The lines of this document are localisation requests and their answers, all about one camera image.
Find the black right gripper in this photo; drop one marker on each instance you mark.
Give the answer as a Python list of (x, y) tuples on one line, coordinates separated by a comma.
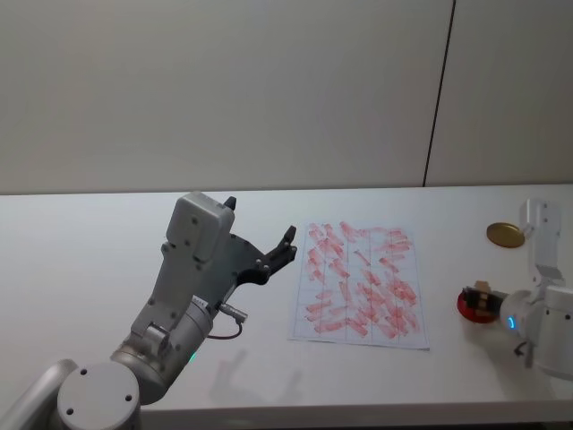
[(498, 302)]

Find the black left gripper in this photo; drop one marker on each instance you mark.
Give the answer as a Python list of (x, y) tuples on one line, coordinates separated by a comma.
[(244, 260)]

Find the small wooden block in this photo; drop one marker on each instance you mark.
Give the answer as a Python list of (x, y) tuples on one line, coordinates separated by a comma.
[(481, 295)]

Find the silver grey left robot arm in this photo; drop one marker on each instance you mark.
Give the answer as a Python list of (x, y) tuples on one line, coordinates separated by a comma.
[(179, 286)]

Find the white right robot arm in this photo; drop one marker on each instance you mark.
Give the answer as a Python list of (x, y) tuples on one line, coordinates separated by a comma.
[(544, 313)]

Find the round red container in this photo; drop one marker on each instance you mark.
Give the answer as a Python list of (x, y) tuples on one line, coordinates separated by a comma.
[(470, 313)]

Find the round gold lid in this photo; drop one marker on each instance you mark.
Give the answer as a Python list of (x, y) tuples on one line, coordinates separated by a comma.
[(506, 234)]

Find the paper sheet with red marks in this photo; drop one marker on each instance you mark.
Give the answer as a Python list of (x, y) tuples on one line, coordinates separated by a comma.
[(358, 286)]

